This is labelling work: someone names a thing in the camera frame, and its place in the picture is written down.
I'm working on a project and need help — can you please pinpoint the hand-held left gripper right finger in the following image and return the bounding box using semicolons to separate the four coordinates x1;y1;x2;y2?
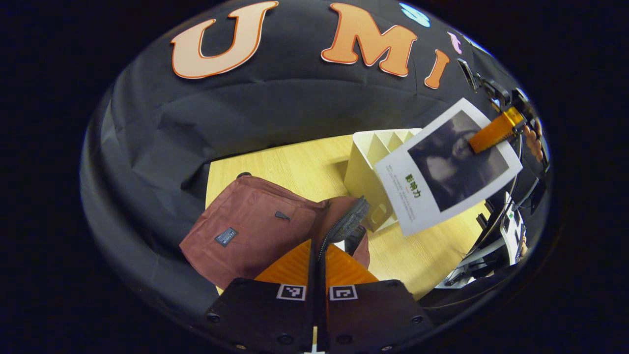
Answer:
318;244;435;352

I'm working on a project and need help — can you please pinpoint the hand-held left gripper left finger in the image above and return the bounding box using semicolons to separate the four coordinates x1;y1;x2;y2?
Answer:
204;239;315;352

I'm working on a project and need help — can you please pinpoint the white portrait cover book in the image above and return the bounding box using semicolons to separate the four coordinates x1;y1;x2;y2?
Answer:
374;97;523;236

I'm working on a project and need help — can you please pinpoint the maroon schoolbag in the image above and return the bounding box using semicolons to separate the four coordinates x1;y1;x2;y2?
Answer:
179;173;372;291

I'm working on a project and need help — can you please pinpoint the black backdrop cloth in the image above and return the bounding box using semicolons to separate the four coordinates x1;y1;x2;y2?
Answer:
80;0;546;320

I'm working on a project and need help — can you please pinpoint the white electronic device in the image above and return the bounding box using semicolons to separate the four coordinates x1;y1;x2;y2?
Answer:
499;194;527;266

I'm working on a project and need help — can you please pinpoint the white bookshelf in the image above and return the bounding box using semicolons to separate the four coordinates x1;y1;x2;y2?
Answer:
343;129;423;233

